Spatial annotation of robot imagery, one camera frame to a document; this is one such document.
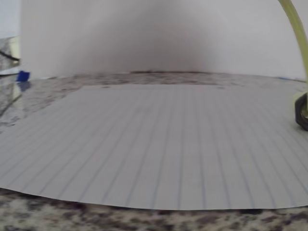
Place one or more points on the lined paper sheet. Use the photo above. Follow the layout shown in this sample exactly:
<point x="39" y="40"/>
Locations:
<point x="144" y="144"/>

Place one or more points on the blue tape piece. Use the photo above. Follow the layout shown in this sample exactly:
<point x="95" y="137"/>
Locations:
<point x="22" y="75"/>

